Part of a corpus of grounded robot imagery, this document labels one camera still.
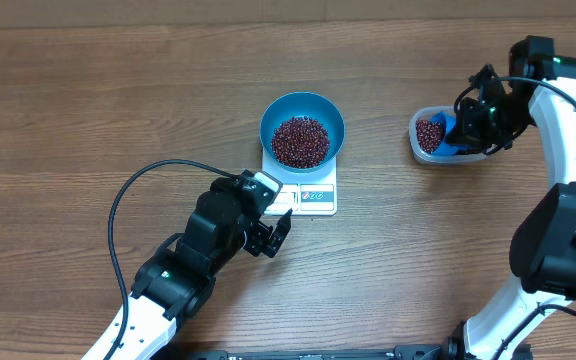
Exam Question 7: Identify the blue plastic measuring scoop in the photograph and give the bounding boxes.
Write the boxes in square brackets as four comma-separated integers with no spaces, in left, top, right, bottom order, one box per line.
[430,112,467,156]

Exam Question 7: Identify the red adzuki beans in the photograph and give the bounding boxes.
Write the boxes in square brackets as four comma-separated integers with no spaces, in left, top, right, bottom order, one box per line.
[415,119,442,154]

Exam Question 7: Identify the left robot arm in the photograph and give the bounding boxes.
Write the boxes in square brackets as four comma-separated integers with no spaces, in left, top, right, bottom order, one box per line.
[83,171,292,360]

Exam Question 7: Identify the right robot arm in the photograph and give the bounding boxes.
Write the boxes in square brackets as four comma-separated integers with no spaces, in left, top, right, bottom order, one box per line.
[437,36,576,359]

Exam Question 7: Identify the white digital kitchen scale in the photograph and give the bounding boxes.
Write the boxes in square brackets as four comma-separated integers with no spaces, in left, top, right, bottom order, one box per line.
[262,152,338,216]

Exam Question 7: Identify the red beans in bowl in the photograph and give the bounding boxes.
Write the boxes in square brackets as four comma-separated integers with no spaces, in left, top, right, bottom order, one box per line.
[271,117,331,169]

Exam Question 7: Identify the blue metal bowl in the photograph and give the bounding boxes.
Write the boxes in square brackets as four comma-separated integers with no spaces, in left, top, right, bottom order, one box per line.
[259,92,346,173]

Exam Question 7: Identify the clear plastic food container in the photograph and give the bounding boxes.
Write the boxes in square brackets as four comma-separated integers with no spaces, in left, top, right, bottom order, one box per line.
[408,106,486,165]

